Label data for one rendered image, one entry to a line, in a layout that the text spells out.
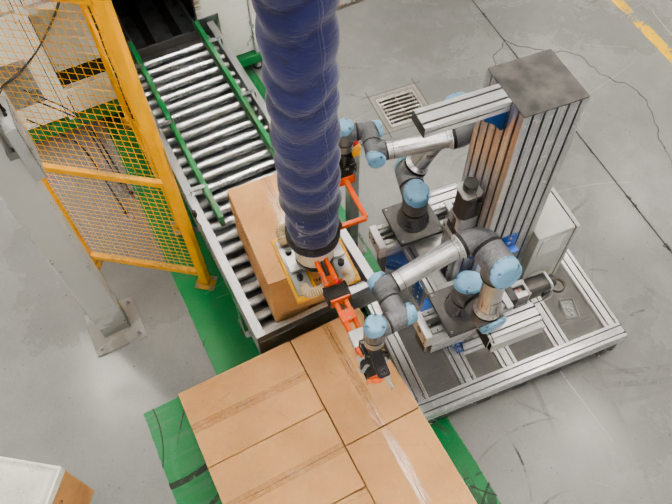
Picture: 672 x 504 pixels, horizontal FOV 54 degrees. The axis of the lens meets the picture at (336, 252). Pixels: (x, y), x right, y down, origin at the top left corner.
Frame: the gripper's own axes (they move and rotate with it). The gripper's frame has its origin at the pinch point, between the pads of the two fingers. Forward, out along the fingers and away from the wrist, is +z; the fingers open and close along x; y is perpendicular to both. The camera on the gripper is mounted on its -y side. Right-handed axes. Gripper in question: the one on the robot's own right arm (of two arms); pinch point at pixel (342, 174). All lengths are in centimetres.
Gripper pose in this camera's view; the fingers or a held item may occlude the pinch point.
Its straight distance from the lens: 302.5
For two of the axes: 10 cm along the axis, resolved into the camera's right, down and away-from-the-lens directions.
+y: 3.9, 7.8, -4.9
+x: 9.2, -3.3, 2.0
